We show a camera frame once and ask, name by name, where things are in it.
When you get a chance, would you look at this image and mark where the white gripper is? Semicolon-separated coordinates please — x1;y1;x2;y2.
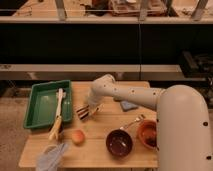
76;94;102;120

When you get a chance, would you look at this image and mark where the orange peach fruit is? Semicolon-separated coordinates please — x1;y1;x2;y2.
71;130;85;144

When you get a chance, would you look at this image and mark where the green plastic tray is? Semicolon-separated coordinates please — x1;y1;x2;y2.
23;80;73;130

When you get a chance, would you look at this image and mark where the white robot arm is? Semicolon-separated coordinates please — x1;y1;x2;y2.
78;74;213;171

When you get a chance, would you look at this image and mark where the white brush in tray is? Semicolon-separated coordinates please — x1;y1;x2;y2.
56;88;66;116

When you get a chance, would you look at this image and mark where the dark purple bowl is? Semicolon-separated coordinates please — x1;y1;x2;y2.
106;129;133;157

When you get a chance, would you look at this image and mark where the metal fork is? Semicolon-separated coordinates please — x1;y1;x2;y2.
119;114;145;130

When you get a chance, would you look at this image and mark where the orange clay bowl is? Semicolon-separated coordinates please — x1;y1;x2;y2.
137;120;157;149

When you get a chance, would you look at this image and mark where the light blue cloth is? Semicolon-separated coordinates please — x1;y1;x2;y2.
36;143;69;171

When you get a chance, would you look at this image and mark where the yellow handled brush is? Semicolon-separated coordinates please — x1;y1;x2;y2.
49;116;62;140

